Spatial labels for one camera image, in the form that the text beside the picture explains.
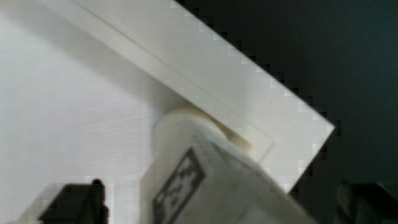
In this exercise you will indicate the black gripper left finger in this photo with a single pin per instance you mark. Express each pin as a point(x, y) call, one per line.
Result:
point(76, 207)

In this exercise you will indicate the white table leg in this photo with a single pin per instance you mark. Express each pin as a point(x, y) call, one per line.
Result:
point(204, 186)

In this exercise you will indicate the white square tabletop part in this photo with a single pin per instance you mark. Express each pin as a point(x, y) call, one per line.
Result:
point(92, 81)

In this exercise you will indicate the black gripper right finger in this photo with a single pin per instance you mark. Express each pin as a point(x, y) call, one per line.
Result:
point(366, 203)

